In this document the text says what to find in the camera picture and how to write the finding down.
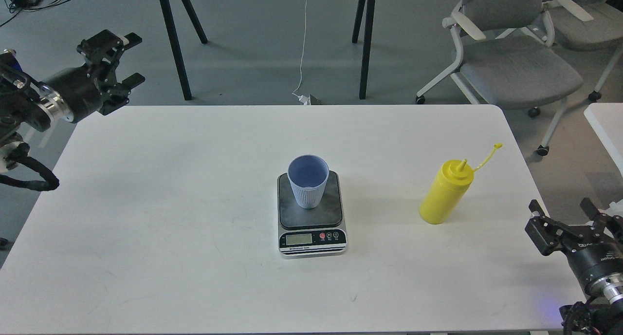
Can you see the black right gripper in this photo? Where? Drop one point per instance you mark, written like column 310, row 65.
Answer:
column 593, row 256

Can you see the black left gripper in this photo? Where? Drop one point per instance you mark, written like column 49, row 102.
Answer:
column 75, row 93

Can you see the yellow squeeze bottle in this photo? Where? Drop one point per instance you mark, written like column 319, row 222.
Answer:
column 452, row 181

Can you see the blue plastic cup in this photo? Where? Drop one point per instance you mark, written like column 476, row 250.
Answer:
column 308, row 175

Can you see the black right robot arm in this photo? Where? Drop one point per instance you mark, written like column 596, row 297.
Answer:
column 596, row 315

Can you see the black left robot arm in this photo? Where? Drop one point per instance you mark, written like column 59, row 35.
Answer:
column 19, row 96

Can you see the digital kitchen scale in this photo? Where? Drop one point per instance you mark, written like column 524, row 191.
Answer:
column 311, row 232

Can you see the white side table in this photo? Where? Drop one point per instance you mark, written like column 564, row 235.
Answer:
column 606, row 119

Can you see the grey office chair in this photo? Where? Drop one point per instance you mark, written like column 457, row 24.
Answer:
column 503, row 55
column 586, row 26

